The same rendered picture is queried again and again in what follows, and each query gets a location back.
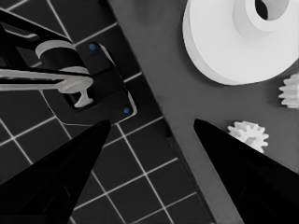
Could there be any large thick white disc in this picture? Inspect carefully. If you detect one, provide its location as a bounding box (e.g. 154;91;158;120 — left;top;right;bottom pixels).
181;0;299;87

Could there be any small white toothed gear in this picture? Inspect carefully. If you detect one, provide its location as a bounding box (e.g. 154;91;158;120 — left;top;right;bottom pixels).
278;73;299;110

